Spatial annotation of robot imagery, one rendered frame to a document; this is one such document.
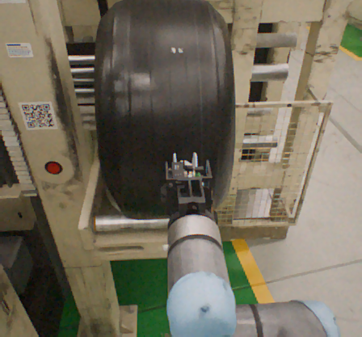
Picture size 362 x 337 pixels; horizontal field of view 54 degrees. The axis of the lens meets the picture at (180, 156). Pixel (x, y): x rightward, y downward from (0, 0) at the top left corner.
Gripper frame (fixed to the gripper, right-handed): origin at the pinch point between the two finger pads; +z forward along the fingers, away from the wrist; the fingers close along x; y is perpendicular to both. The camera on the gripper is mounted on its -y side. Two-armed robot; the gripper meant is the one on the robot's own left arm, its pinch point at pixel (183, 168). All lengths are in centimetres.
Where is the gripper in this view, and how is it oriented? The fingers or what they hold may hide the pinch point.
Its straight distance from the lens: 69.3
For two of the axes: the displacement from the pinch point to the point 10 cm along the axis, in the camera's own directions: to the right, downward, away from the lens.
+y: -0.1, -8.6, -5.2
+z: -0.5, -5.2, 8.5
